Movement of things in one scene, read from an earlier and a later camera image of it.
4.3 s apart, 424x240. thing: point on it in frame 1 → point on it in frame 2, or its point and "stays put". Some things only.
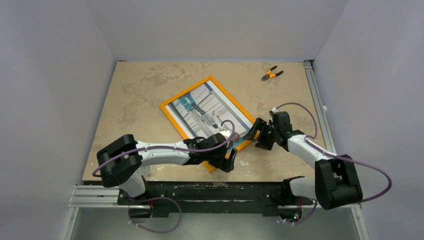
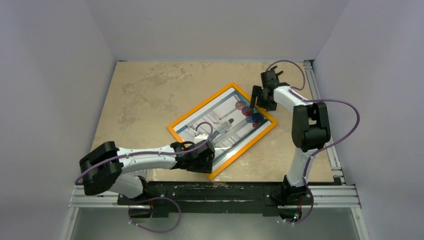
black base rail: (161, 196) stays put
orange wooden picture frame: (205, 110) → (178, 138)
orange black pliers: (269, 75) stays put
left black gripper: (228, 162) → (206, 167)
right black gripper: (263, 134) → (265, 98)
